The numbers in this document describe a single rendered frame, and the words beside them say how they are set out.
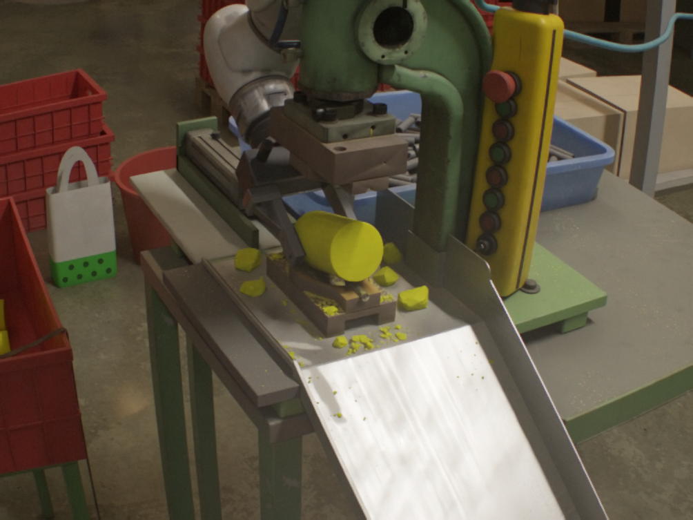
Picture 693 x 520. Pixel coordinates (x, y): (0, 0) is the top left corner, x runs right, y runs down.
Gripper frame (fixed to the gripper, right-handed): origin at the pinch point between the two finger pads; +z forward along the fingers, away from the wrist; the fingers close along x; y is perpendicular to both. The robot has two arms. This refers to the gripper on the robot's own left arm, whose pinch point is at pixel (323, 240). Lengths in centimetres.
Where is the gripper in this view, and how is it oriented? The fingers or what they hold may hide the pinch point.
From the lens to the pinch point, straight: 123.3
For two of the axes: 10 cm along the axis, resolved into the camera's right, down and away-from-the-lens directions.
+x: 8.8, -1.8, 4.4
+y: 3.0, -5.0, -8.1
